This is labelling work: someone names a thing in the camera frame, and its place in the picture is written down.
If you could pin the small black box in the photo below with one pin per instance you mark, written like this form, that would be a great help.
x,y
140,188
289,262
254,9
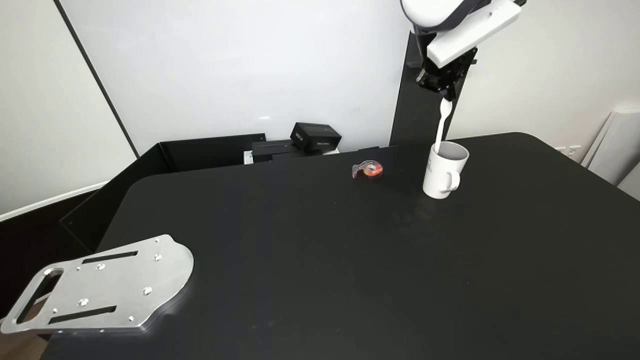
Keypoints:
x,y
314,138

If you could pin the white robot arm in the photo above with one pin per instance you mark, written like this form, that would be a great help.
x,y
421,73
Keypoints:
x,y
434,16

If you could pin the white ceramic mug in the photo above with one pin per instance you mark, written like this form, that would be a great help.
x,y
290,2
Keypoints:
x,y
445,168

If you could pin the white plastic spoon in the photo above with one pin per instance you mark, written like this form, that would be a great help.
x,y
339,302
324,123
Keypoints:
x,y
445,112

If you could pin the white whiteboard panel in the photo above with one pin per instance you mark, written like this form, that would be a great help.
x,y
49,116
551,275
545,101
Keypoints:
x,y
195,68

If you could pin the grey metal mounting plate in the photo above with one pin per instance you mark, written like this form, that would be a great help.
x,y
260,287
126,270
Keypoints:
x,y
115,288

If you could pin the red tape roll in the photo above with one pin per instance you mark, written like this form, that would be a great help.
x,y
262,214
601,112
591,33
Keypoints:
x,y
370,168

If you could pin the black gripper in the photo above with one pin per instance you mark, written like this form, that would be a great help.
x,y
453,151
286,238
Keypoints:
x,y
446,81

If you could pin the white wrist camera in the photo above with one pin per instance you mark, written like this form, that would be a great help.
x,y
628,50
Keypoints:
x,y
477,26

